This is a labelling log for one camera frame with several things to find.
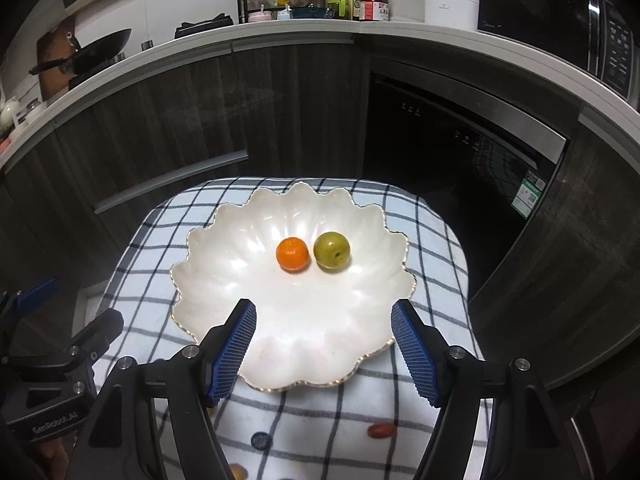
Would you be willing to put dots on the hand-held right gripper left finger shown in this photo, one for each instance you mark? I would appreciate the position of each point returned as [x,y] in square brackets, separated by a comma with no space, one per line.
[232,355]

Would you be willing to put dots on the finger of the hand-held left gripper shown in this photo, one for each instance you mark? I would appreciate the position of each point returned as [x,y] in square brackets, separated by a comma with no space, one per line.
[35,291]
[100,327]

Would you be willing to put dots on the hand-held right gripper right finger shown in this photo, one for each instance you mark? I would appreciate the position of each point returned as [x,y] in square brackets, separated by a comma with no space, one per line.
[415,355]

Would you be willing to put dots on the red cherry tomato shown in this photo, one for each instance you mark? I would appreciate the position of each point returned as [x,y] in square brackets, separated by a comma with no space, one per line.
[381,430]

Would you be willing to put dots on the white scalloped bowl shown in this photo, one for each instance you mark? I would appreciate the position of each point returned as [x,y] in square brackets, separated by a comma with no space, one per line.
[310,310]

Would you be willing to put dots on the dark blueberry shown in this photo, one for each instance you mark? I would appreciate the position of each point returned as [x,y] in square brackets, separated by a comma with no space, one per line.
[261,440]

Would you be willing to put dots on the checkered white cloth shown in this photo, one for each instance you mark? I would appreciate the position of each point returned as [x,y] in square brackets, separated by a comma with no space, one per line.
[340,425]

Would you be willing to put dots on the orange mandarin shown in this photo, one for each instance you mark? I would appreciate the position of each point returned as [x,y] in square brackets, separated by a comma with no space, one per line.
[292,255]

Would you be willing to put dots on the small yellow-brown fruit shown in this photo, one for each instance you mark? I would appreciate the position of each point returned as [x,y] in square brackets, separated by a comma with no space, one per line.
[238,473]

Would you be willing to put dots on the green plum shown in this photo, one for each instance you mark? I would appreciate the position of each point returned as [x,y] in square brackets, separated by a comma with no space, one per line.
[331,252]

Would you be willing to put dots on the white teapot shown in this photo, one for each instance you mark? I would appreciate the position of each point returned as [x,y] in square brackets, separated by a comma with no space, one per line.
[9,112]

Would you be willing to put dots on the dark wood base cabinet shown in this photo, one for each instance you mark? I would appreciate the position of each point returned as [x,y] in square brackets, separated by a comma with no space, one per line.
[200,110]
[575,260]

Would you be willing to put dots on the green label sticker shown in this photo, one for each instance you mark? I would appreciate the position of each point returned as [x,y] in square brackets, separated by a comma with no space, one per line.
[527,195]

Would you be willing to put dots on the black dishwasher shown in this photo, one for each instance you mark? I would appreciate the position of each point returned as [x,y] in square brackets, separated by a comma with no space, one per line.
[450,160]

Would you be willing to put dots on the wooden cutting board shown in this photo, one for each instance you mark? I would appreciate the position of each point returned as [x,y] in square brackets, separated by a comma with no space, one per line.
[52,45]

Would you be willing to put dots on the black wok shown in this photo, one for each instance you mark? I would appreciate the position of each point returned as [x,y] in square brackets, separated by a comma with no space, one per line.
[100,47]

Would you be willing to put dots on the black cloth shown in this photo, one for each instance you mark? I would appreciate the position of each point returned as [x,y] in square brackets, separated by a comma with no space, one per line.
[205,27]

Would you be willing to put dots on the pink bowl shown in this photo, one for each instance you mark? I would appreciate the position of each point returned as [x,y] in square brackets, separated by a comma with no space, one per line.
[260,16]

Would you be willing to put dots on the white rice cooker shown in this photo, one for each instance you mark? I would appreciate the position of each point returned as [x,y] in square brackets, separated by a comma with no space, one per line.
[450,10]

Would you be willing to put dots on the blue dish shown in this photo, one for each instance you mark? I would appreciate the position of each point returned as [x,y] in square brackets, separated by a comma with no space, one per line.
[307,12]

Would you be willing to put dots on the black microwave oven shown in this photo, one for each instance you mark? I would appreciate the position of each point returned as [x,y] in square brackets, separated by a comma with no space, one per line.
[540,20]

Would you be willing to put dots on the yellow-lid jar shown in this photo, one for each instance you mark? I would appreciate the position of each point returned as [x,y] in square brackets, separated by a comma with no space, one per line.
[283,1]

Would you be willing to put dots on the green cup with white lid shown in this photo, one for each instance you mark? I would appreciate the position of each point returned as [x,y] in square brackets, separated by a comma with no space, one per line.
[336,5]

